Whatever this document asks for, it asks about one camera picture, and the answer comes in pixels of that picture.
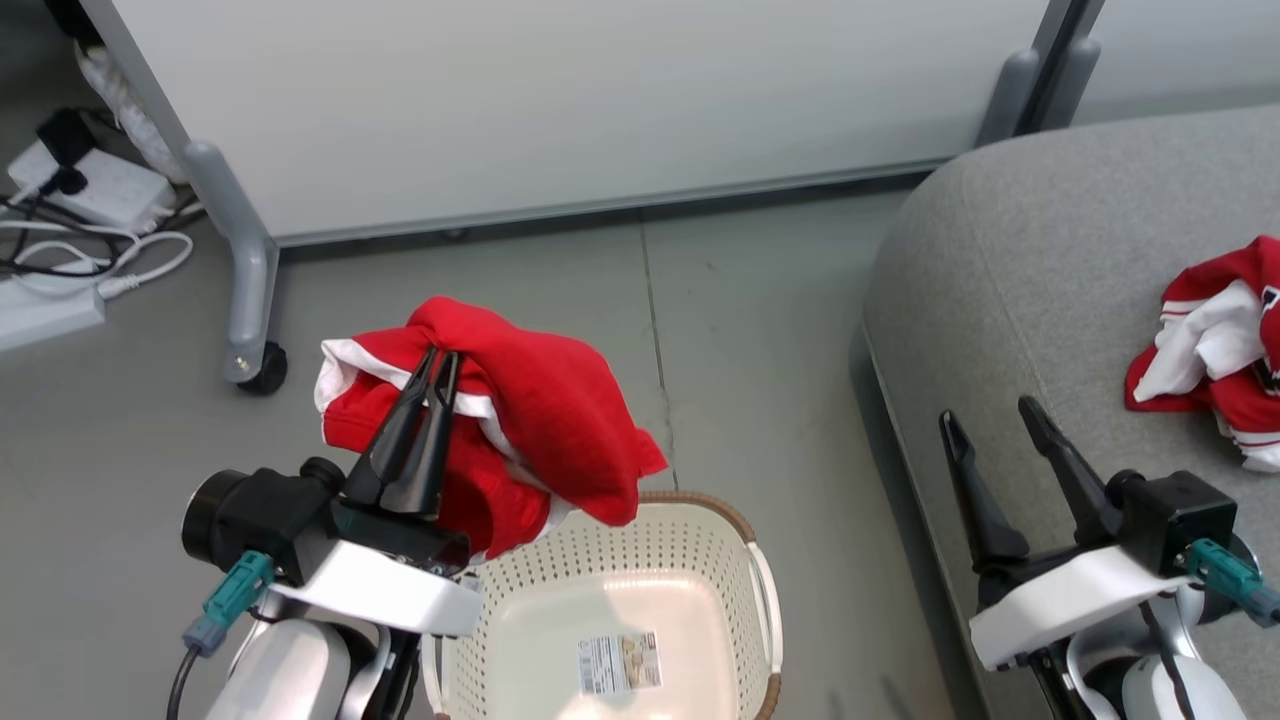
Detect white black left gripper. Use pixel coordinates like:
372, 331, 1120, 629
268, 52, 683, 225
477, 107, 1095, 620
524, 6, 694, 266
268, 347, 487, 638

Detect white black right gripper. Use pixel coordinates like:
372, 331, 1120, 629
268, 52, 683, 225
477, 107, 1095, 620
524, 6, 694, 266
938, 395, 1197, 672

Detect red white shirt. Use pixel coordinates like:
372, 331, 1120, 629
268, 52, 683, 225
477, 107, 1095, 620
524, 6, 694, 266
314, 295, 670, 563

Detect grey fabric sofa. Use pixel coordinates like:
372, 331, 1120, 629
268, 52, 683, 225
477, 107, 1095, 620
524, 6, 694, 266
850, 104, 1280, 720

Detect black caster wheel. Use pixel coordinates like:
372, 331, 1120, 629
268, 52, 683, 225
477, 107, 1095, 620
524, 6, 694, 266
236, 342, 290, 397

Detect red white printed jersey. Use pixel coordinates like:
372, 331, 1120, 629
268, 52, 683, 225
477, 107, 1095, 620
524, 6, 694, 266
1124, 235, 1280, 474

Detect white perforated laundry basket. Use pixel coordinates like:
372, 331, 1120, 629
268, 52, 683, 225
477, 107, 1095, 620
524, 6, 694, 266
420, 489, 784, 720

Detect printed label sticker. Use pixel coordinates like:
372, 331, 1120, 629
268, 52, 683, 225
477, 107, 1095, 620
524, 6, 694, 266
577, 631, 664, 697

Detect flat white power box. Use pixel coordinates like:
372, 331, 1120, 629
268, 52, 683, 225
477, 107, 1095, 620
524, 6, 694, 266
0, 278, 107, 354

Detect white power strip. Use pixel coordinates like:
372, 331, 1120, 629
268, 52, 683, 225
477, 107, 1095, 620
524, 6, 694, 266
7, 140, 178, 234

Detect wide white partition panel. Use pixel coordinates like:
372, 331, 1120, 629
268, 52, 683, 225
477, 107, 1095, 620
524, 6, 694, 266
78, 0, 1076, 389

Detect black plug adapter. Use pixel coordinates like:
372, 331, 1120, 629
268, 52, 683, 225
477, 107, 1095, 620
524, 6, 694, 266
36, 107, 98, 197

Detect narrow white partition panel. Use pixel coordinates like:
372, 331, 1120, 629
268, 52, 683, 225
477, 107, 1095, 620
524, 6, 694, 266
1040, 0, 1280, 129

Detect teal right cable connector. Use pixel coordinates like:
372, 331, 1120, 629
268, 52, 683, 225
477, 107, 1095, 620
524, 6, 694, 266
1184, 537, 1280, 630

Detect teal cable connector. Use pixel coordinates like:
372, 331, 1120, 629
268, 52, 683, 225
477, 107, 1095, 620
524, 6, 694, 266
1184, 537, 1280, 630
182, 551, 275, 657

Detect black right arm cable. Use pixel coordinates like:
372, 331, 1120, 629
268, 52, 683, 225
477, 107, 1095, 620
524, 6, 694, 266
1138, 598, 1198, 720

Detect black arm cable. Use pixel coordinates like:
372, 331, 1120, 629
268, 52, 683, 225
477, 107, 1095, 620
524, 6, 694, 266
165, 644, 207, 720
1138, 598, 1198, 720

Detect teal left cable connector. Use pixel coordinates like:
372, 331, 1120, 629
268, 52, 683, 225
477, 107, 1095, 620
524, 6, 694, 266
182, 551, 275, 657

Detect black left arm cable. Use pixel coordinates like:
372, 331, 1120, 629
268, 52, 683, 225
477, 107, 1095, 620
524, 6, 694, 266
165, 644, 207, 720

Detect white power cable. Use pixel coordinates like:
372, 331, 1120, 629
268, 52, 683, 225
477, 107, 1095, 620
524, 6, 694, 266
0, 218, 195, 301

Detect white power strips and cables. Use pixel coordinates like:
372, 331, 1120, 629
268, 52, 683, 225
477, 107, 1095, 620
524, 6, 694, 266
0, 193, 206, 279

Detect white coiled cable bundle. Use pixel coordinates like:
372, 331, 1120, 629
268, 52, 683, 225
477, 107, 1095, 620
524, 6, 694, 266
74, 44, 189, 187

